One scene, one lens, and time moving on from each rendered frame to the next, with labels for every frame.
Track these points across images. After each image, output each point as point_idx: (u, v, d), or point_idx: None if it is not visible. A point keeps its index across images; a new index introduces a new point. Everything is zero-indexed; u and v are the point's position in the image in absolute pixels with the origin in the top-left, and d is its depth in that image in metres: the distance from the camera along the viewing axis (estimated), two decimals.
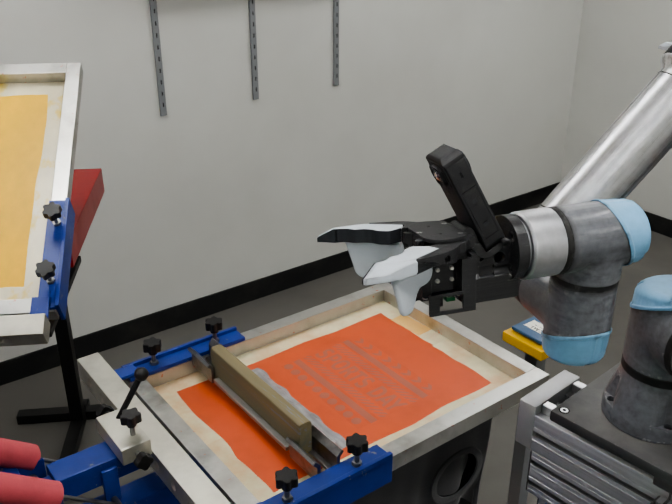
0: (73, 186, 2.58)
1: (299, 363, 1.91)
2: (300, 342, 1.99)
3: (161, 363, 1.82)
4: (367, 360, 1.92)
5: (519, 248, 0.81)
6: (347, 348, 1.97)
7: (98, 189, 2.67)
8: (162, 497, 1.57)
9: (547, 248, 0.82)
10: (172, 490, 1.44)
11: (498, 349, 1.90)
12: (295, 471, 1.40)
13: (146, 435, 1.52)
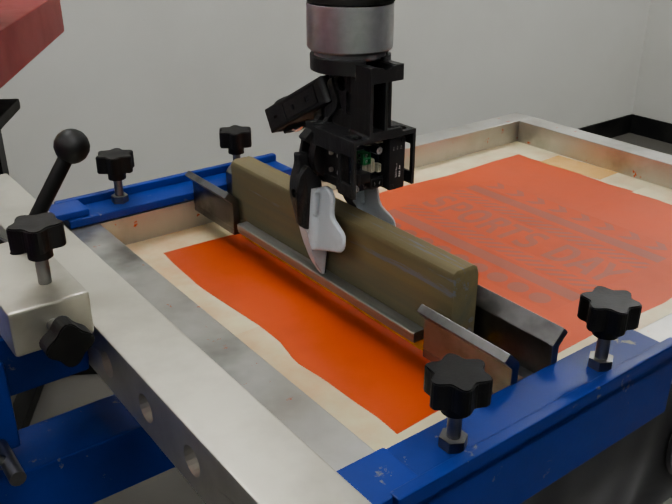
0: (12, 3, 1.69)
1: (396, 214, 1.01)
2: None
3: (134, 200, 0.93)
4: (522, 210, 1.02)
5: (312, 70, 0.68)
6: (478, 195, 1.07)
7: (52, 17, 1.78)
8: (127, 450, 0.68)
9: (311, 34, 0.66)
10: (145, 422, 0.55)
11: None
12: (480, 364, 0.51)
13: None
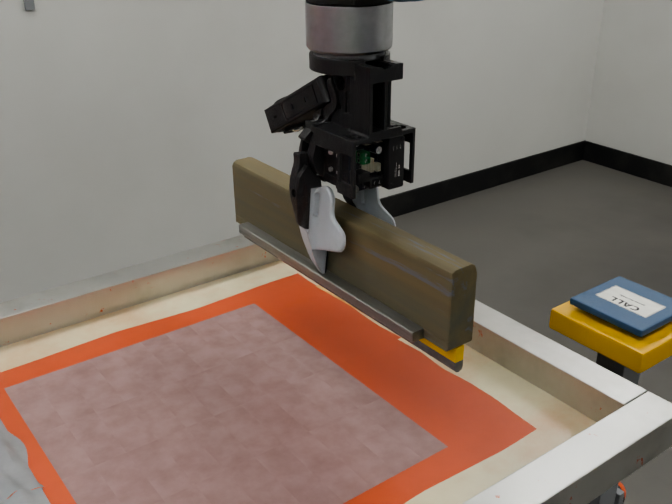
0: None
1: None
2: (108, 331, 0.91)
3: None
4: None
5: (311, 70, 0.68)
6: None
7: None
8: None
9: (310, 34, 0.66)
10: None
11: (549, 347, 0.81)
12: None
13: None
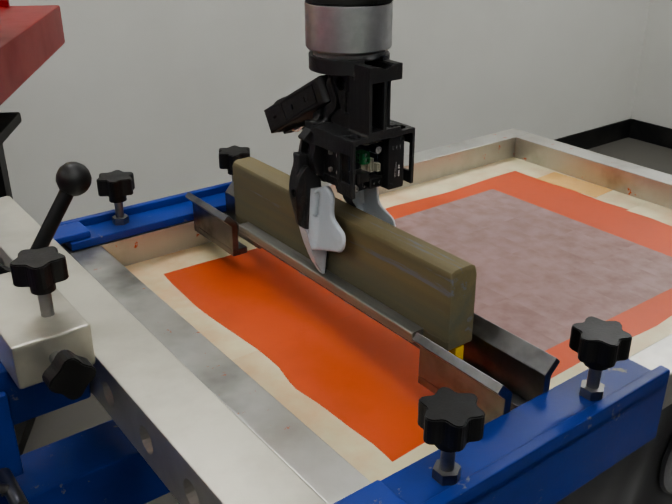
0: (13, 16, 1.70)
1: None
2: (387, 206, 1.11)
3: (134, 221, 0.94)
4: None
5: (311, 70, 0.68)
6: None
7: (53, 30, 1.79)
8: (128, 475, 0.69)
9: (309, 34, 0.66)
10: (146, 453, 0.56)
11: None
12: (473, 398, 0.52)
13: None
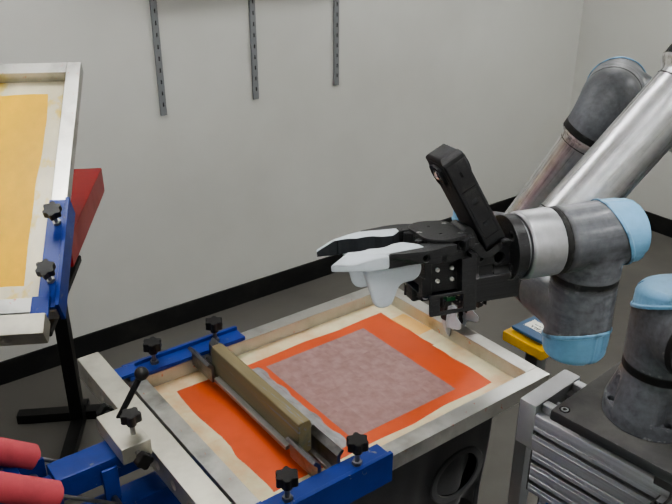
0: (73, 186, 2.58)
1: None
2: (300, 341, 1.99)
3: (161, 362, 1.82)
4: None
5: (519, 248, 0.81)
6: None
7: (98, 189, 2.67)
8: (163, 496, 1.57)
9: (547, 248, 0.82)
10: (173, 490, 1.44)
11: (498, 349, 1.90)
12: (295, 470, 1.40)
13: (146, 435, 1.52)
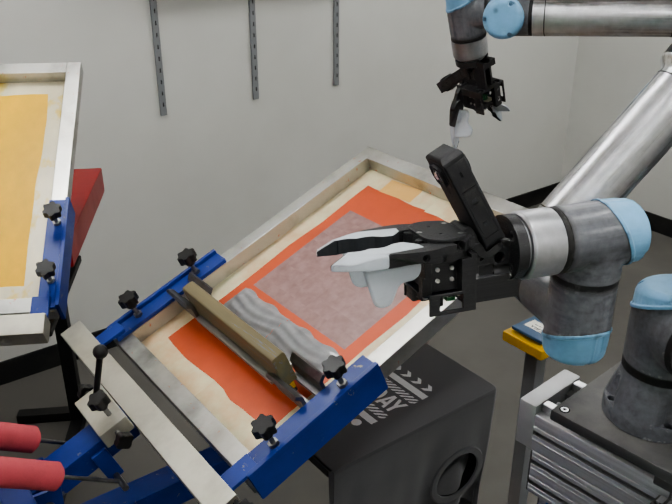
0: (73, 186, 2.58)
1: None
2: (286, 245, 1.86)
3: (145, 312, 1.75)
4: None
5: (519, 248, 0.81)
6: None
7: (98, 189, 2.67)
8: (163, 496, 1.57)
9: (547, 248, 0.82)
10: (163, 459, 1.40)
11: (492, 199, 1.69)
12: (270, 417, 1.32)
13: (128, 407, 1.47)
